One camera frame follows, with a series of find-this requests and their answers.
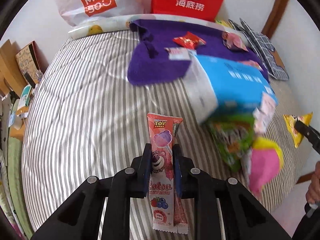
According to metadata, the white pink snack packet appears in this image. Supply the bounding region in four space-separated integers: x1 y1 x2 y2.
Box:
164 47 197 61

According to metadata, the yellow snack packet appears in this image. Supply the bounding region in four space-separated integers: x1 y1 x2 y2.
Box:
282 112 314 149

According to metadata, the pink Toy Story candy packet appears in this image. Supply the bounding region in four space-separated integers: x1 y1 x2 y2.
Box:
147 113 189 234

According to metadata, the person's right hand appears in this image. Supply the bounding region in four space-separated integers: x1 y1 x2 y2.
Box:
305 161 320 204

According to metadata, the white pink paper label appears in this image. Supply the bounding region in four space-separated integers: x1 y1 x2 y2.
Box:
253 92 277 134

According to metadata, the brown wooden door frame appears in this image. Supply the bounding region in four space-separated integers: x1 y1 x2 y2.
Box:
261 0 289 39

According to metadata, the blue tissue pack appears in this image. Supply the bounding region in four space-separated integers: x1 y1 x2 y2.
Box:
183 55 278 124

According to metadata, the purple towel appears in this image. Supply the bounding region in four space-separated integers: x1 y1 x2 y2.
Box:
127 20 268 86

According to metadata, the small pink snack packet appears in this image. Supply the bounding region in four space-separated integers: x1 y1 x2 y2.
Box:
222 32 248 52

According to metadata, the green snack packet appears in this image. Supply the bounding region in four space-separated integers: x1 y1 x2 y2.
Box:
206 114 254 172

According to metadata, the navy plaid fabric bag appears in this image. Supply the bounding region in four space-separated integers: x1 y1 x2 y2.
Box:
228 19 289 81

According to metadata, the red snack packet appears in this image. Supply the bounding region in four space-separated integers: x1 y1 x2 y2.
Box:
172 31 206 50

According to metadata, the pink foil snack packet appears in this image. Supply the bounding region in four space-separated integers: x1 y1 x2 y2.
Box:
247 137 284 196

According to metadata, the fruit print pillow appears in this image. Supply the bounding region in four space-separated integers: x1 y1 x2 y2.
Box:
68 14 251 47

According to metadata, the patterned kraft box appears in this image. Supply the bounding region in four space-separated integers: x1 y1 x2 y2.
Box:
15 41 43 87

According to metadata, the striped quilted mattress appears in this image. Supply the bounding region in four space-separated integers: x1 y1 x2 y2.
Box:
21 30 232 230

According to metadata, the brown cardboard box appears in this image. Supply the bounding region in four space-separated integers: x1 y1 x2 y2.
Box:
0 40 27 96

